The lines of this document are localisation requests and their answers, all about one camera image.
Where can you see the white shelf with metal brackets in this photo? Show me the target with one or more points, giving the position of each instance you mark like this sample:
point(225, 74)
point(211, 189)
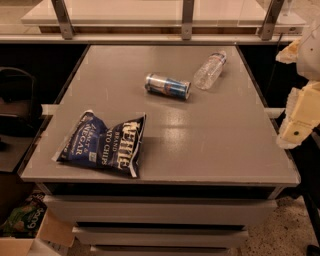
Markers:
point(183, 22)

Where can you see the clear plastic water bottle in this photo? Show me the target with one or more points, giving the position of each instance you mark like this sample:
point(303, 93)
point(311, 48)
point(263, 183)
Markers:
point(208, 73)

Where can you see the blue kettle chip bag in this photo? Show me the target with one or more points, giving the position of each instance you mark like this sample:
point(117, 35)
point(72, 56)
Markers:
point(91, 144)

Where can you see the grey drawer cabinet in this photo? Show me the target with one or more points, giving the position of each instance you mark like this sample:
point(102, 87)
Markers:
point(209, 166)

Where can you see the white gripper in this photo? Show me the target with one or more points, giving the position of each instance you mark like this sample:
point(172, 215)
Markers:
point(310, 55)

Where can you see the cardboard box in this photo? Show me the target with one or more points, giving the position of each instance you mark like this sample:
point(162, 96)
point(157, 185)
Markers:
point(54, 238)

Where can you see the redbull can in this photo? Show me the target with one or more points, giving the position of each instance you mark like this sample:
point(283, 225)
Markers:
point(167, 86)

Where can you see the green snack bag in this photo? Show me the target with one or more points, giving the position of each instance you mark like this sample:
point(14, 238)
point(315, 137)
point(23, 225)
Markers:
point(25, 220)

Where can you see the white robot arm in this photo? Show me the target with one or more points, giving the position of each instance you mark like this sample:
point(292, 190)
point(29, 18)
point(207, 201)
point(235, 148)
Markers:
point(308, 60)

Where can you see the black chair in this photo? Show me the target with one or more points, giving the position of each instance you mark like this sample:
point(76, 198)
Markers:
point(20, 109)

